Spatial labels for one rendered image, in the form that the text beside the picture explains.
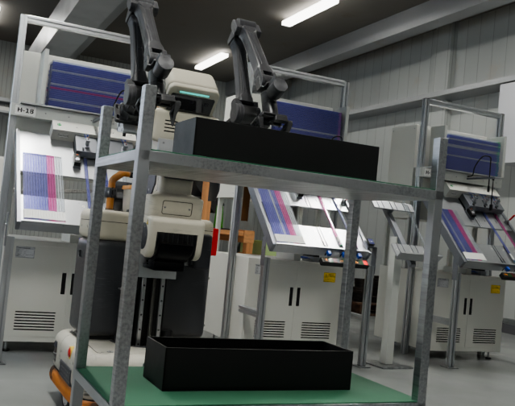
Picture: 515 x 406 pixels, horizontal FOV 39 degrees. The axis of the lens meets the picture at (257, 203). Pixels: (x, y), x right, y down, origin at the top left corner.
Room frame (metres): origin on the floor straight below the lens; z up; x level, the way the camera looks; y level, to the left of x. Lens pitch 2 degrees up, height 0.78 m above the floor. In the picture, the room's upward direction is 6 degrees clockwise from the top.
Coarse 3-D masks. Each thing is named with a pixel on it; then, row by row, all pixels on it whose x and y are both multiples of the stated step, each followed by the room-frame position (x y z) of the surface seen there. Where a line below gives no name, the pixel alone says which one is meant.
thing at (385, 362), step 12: (396, 240) 4.69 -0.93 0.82; (396, 264) 4.70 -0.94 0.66; (396, 276) 4.70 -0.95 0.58; (396, 288) 4.71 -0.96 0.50; (396, 300) 4.71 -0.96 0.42; (384, 312) 4.73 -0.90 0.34; (396, 312) 4.71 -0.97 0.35; (384, 324) 4.72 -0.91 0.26; (384, 336) 4.72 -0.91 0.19; (384, 348) 4.71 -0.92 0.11; (372, 360) 4.80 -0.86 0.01; (384, 360) 4.70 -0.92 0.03
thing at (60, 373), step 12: (60, 336) 3.09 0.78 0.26; (72, 336) 3.00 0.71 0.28; (60, 348) 3.02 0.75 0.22; (72, 348) 2.83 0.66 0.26; (96, 348) 2.77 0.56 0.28; (108, 348) 2.79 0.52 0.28; (132, 348) 2.84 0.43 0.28; (144, 348) 2.87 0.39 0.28; (60, 360) 2.97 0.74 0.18; (72, 360) 2.79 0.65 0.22; (96, 360) 2.62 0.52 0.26; (108, 360) 2.64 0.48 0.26; (132, 360) 2.68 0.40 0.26; (60, 372) 2.96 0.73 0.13; (72, 372) 2.77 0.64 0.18; (60, 384) 2.92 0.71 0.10; (84, 396) 2.62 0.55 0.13
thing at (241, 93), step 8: (240, 24) 2.86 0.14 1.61; (248, 24) 2.88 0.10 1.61; (232, 32) 2.92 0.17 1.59; (232, 40) 2.92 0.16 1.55; (240, 40) 2.91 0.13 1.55; (232, 48) 2.93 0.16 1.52; (240, 48) 2.90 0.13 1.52; (240, 56) 2.88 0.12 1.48; (240, 64) 2.87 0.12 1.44; (240, 72) 2.85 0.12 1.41; (248, 72) 2.87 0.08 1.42; (240, 80) 2.84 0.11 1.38; (248, 80) 2.85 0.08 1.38; (240, 88) 2.82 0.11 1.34; (248, 88) 2.84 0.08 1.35; (240, 96) 2.80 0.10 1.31; (248, 96) 2.82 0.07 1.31; (232, 104) 2.81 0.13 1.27; (240, 104) 2.78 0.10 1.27; (248, 104) 2.85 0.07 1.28; (256, 104) 2.83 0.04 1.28; (232, 112) 2.80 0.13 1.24; (240, 112) 2.76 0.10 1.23; (232, 120) 2.79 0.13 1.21; (240, 120) 2.77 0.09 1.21
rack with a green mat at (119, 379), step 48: (144, 96) 1.67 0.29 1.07; (144, 144) 1.67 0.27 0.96; (96, 192) 2.05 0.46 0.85; (144, 192) 1.68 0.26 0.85; (336, 192) 2.12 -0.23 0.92; (384, 192) 1.96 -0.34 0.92; (432, 192) 2.03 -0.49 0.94; (96, 240) 2.05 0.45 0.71; (432, 240) 2.04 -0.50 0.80; (432, 288) 2.04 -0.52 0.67; (96, 384) 1.87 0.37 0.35; (144, 384) 1.92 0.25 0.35
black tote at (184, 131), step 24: (192, 120) 1.88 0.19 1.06; (216, 120) 1.87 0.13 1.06; (192, 144) 1.86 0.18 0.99; (216, 144) 1.88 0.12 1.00; (240, 144) 1.90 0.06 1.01; (264, 144) 1.93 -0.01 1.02; (288, 144) 1.96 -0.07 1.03; (312, 144) 2.00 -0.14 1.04; (336, 144) 2.03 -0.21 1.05; (360, 144) 2.06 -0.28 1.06; (312, 168) 2.00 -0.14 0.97; (336, 168) 2.03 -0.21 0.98; (360, 168) 2.07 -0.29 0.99
